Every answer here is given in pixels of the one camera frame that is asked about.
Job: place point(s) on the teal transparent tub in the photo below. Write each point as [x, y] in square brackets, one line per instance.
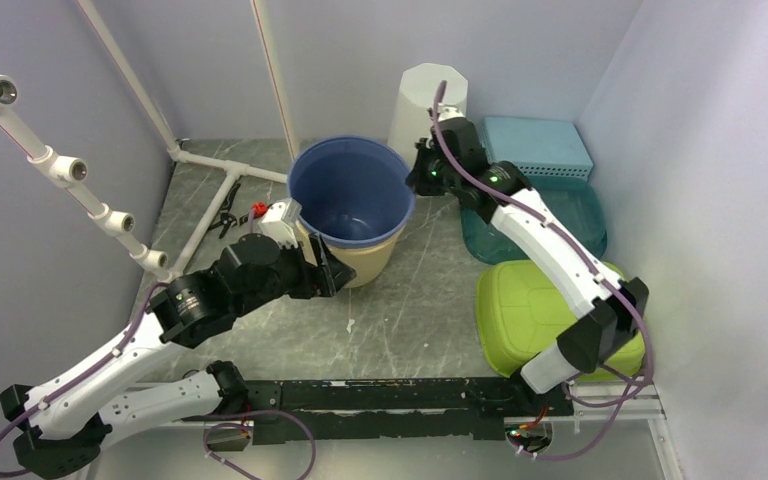
[573, 201]

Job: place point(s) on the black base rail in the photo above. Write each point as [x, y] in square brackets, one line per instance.
[483, 408]

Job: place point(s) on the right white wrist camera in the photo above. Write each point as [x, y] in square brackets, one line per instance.
[447, 112]

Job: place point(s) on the blue bucket rim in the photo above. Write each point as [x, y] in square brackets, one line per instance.
[352, 191]

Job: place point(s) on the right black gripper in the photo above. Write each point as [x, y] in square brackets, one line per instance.
[416, 179]

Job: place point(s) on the beige bucket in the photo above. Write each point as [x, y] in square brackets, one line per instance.
[368, 258]

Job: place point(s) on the translucent white bucket liner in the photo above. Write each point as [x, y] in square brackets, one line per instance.
[417, 88]

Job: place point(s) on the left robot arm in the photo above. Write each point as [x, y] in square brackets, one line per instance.
[62, 425]

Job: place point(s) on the white PVC pipe frame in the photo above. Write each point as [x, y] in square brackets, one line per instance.
[202, 62]

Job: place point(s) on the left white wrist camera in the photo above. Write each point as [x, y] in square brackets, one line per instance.
[279, 223]

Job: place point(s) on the light blue perforated basket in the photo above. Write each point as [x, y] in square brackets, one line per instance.
[537, 147]

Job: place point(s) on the lime green tub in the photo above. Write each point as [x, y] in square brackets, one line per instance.
[520, 313]

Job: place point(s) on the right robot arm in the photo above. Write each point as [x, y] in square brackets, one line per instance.
[530, 224]

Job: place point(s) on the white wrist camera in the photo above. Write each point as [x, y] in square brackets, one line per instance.
[279, 223]
[447, 112]

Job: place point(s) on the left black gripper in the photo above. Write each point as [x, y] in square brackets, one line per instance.
[330, 275]

